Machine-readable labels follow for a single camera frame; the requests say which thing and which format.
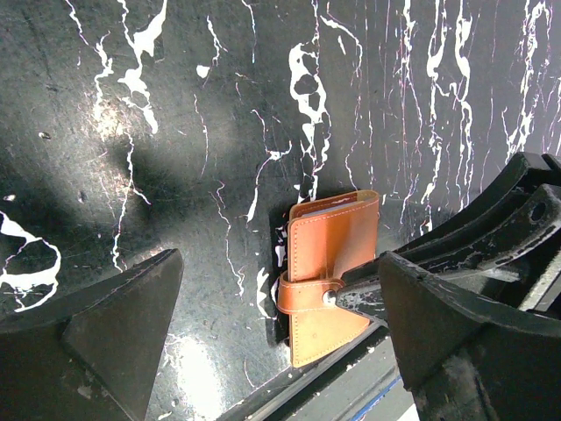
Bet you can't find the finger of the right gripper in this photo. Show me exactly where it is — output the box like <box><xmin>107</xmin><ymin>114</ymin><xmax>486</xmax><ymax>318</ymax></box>
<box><xmin>335</xmin><ymin>151</ymin><xmax>561</xmax><ymax>328</ymax></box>
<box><xmin>339</xmin><ymin>183</ymin><xmax>561</xmax><ymax>282</ymax></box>

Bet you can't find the brown leather card holder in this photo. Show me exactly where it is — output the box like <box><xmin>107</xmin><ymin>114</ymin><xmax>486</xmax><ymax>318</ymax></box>
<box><xmin>276</xmin><ymin>190</ymin><xmax>379</xmax><ymax>367</ymax></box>

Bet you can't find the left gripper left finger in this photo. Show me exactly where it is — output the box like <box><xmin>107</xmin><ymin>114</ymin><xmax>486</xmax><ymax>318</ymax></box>
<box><xmin>1</xmin><ymin>249</ymin><xmax>183</xmax><ymax>420</ymax></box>

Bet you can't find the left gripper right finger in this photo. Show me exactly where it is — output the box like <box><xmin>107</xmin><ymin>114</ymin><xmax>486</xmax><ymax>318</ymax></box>
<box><xmin>379</xmin><ymin>252</ymin><xmax>560</xmax><ymax>390</ymax></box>

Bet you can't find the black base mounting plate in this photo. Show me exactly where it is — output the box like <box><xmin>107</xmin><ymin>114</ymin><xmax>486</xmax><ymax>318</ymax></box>
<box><xmin>219</xmin><ymin>325</ymin><xmax>401</xmax><ymax>420</ymax></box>

